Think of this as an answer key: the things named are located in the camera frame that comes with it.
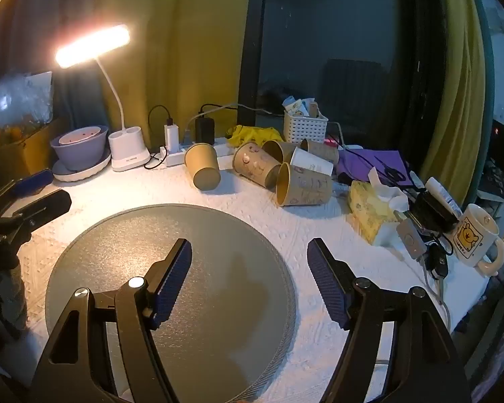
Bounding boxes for white bear mug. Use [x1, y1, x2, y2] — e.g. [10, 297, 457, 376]
[450, 204, 504, 277]

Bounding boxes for paper sachets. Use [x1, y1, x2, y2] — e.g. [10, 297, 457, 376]
[282, 96, 320, 117]

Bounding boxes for black car key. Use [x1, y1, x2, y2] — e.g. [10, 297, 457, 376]
[424, 243, 450, 280]

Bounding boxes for purple bowl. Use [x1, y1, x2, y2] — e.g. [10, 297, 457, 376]
[50, 125, 110, 173]

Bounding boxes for round grey mat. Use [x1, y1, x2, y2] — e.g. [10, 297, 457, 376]
[45, 204, 297, 403]

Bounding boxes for yellow tissue box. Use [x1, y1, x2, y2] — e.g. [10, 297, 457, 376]
[348, 167, 409, 247]

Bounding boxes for black charger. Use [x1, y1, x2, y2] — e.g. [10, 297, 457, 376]
[194, 117, 216, 145]

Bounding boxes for clear plastic bag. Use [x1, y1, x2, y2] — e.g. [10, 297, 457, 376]
[0, 71, 53, 132]

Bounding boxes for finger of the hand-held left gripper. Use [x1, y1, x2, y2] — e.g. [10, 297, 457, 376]
[0, 168, 54, 210]
[2, 189, 72, 238]

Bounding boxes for printed brown paper cup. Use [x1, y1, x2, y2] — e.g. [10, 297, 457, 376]
[232, 140, 283, 188]
[276, 162, 333, 207]

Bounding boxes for plain brown paper cup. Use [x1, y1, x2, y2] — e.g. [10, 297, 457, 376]
[184, 143, 221, 191]

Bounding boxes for purple folder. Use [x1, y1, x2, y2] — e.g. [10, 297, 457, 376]
[336, 147, 415, 188]

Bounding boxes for white desk lamp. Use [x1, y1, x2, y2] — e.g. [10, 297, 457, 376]
[55, 24, 151, 172]

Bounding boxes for white plastic basket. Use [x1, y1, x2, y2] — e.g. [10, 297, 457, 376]
[283, 109, 329, 145]

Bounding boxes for black scissors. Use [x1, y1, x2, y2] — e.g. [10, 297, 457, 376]
[378, 166, 408, 185]

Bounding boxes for black pouch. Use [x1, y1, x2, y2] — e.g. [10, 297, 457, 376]
[412, 191, 460, 234]

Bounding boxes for white paper cup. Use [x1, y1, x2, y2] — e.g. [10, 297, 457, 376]
[290, 147, 334, 177]

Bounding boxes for black cable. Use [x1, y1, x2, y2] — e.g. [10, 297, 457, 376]
[144, 105, 174, 171]

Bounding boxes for white and purple plate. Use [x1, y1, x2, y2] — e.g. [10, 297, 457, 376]
[51, 151, 112, 184]

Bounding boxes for grey key fob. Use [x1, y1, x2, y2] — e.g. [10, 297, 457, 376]
[397, 218, 427, 263]

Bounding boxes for yellow curtain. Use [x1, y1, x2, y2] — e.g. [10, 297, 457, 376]
[420, 0, 489, 202]
[93, 0, 253, 152]

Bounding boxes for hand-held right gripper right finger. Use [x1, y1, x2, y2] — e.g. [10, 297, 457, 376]
[306, 238, 473, 403]

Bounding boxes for white textured tablecloth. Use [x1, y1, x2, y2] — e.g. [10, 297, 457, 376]
[8, 143, 488, 403]

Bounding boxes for white tube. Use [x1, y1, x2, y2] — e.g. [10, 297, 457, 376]
[424, 176, 463, 219]

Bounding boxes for white charger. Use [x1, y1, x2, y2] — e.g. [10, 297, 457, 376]
[164, 124, 180, 152]

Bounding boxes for cardboard box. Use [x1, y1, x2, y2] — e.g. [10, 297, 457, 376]
[0, 118, 68, 186]

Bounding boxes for yellow cloth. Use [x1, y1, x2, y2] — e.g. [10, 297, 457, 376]
[227, 125, 285, 148]

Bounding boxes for white power strip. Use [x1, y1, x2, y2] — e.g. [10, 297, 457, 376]
[158, 136, 236, 168]

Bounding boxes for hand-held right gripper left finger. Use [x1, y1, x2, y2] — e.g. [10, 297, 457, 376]
[27, 238, 193, 403]

